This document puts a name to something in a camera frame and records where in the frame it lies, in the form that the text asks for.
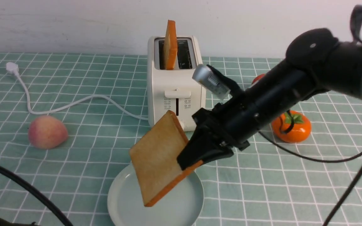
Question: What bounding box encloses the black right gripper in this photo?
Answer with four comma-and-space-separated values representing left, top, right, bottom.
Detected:
177, 100, 250, 170

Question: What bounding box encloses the toasted bread slice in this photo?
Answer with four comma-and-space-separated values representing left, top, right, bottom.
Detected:
163, 20, 178, 70
129, 110, 203, 207

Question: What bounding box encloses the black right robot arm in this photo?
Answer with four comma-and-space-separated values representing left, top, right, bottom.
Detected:
177, 5, 362, 170

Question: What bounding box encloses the light green round plate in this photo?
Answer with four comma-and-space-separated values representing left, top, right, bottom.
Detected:
107, 164, 204, 226

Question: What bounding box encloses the white toaster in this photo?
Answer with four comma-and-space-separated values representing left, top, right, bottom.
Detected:
147, 36, 206, 132

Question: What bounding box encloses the red apple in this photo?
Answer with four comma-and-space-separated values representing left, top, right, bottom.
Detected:
251, 73, 266, 85

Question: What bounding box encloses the orange persimmon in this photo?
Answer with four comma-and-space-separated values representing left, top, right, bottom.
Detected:
271, 110, 312, 143

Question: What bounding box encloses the green checkered tablecloth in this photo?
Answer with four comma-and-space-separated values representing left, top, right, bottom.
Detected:
0, 52, 362, 226

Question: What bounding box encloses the pink peach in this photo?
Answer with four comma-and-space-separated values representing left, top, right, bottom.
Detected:
28, 115, 69, 150

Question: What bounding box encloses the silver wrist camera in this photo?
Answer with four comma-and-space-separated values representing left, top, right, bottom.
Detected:
192, 64, 230, 100

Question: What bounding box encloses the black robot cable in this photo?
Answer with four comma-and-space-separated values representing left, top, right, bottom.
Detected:
258, 110, 362, 226

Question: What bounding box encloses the white toaster power cable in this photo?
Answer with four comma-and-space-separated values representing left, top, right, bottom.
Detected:
6, 62, 149, 121

